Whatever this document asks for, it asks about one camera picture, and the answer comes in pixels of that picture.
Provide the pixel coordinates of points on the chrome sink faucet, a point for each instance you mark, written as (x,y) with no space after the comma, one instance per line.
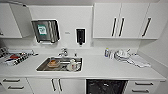
(64,52)

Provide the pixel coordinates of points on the small white jar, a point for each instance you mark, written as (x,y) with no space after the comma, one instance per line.
(111,54)

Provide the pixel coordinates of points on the stainless steel dishwasher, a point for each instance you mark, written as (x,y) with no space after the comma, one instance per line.
(106,87)

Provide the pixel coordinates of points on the orange food container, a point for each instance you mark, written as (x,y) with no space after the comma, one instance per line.
(52,63)

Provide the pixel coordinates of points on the white double-door base cabinet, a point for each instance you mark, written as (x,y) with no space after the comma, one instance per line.
(40,87)

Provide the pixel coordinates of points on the steel kitchen sink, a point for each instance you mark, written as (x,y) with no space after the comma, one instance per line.
(41,67)

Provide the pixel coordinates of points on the small chrome soap pump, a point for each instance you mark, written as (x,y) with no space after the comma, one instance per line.
(75,55)

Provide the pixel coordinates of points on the white patterned mug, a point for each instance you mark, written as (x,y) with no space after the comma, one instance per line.
(72,64)

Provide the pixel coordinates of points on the white wall cabinet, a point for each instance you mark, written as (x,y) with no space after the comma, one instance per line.
(13,21)
(103,20)

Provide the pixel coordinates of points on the white wall outlet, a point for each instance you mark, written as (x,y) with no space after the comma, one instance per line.
(91,42)

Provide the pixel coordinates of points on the steel paper towel dispenser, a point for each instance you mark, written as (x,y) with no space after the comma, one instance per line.
(46,31)

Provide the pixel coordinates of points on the small wall label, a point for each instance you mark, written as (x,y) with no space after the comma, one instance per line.
(67,32)

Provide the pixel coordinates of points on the black soap dispenser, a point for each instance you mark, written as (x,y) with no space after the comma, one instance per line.
(80,36)

